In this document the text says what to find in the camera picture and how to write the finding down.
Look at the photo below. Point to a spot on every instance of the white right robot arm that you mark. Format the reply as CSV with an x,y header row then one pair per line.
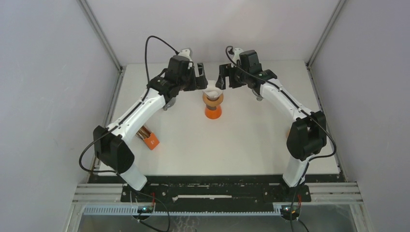
x,y
307,133

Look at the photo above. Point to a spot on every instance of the aluminium frame rail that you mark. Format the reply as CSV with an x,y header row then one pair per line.
x,y
95,25

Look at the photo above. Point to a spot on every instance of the orange coffee filter box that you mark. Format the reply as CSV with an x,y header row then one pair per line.
x,y
148,137

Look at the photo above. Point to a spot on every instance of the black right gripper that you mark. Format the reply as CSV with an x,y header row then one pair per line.
x,y
225,71

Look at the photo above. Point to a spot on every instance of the white paper coffee filter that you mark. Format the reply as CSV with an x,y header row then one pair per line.
x,y
211,91

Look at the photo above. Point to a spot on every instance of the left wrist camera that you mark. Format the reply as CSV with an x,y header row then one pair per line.
x,y
179,65

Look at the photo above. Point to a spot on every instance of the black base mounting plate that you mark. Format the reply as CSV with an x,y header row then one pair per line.
x,y
218,194

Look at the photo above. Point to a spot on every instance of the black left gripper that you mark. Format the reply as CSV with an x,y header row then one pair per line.
x,y
198,83

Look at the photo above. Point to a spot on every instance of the orange glass carafe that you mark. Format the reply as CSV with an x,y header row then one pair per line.
x,y
213,112

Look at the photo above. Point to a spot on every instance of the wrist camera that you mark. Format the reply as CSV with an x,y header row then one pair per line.
x,y
179,65
247,60

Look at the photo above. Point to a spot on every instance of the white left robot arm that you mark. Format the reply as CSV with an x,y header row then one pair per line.
x,y
112,143

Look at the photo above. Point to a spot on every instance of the grey ribbed glass dripper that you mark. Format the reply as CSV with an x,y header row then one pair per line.
x,y
258,96

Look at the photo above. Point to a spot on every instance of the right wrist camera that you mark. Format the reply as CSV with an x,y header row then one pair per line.
x,y
247,60

